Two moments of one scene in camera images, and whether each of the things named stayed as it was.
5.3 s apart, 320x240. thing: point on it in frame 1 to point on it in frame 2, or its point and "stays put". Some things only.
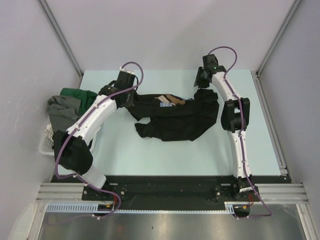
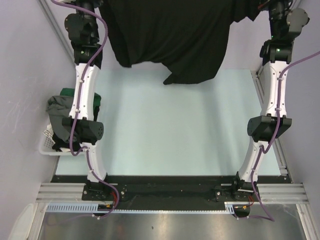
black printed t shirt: (172, 118) to (191, 38)
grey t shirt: (63, 111) stays put
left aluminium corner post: (59, 33) stays put
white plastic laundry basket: (46, 147) stays put
